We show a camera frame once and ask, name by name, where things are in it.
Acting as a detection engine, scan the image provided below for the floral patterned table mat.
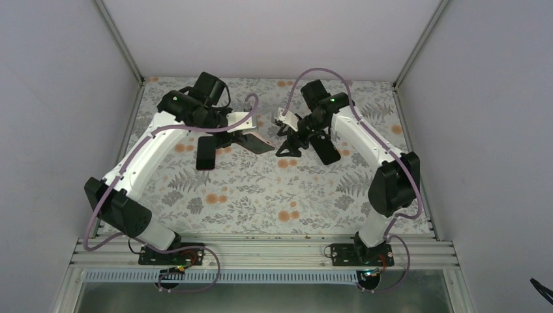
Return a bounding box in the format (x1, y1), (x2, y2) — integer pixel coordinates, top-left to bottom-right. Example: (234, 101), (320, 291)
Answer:
(128, 77), (407, 235)

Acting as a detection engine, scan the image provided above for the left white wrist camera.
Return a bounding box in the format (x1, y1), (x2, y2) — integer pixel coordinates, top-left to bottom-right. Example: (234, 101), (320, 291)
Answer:
(226, 112), (258, 133)

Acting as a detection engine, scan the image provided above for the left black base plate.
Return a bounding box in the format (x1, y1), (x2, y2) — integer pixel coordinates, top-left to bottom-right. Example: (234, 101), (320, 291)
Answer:
(138, 243), (205, 267)

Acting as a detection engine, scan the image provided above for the aluminium rail frame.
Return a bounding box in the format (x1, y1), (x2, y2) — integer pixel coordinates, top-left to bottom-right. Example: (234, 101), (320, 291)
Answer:
(70, 232), (460, 270)

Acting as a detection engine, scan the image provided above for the black object at edge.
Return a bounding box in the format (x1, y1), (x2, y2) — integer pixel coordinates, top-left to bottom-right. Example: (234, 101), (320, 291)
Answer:
(530, 278), (553, 305)

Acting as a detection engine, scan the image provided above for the grey slotted cable duct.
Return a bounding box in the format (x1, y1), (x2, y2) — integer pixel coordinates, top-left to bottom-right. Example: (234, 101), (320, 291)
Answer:
(84, 269), (358, 285)

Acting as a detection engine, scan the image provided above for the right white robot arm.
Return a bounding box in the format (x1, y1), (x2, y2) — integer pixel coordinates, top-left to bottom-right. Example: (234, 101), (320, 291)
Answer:
(275, 80), (421, 265)

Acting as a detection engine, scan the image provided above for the black phone case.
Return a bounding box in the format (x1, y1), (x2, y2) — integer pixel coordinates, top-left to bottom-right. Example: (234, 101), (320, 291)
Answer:
(310, 133), (341, 165)

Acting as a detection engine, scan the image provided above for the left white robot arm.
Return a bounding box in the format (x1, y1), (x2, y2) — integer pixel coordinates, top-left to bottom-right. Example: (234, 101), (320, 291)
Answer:
(83, 72), (247, 264)

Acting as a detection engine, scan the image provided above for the magenta phone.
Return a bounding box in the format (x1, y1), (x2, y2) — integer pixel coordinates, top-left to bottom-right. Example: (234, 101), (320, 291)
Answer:
(196, 136), (217, 171)

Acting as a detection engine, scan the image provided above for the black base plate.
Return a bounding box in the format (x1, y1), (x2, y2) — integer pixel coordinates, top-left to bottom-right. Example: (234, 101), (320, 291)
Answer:
(138, 243), (205, 267)
(329, 243), (395, 267)

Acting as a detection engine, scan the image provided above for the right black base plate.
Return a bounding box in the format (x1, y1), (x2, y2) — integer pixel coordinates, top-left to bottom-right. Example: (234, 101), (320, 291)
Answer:
(329, 243), (395, 267)

